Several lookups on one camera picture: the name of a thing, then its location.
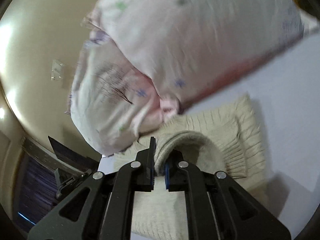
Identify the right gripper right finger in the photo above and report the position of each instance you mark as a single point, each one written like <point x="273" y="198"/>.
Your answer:
<point x="217" y="206"/>

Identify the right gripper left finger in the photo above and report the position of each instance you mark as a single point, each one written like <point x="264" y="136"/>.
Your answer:
<point x="101" y="206"/>

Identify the beige knitted sweater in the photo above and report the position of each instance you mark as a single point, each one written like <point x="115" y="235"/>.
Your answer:
<point x="226" y="139"/>

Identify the pink floral pillow small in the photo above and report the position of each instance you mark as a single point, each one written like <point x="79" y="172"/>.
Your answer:
<point x="111" y="102"/>

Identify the dark window opening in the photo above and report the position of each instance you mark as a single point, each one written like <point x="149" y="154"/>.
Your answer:
<point x="72" y="158"/>

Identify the pink floral pillow large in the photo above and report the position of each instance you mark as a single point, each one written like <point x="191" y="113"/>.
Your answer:
<point x="189" y="48"/>

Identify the white wall switch plate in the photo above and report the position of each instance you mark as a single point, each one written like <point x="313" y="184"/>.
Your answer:
<point x="57" y="70"/>

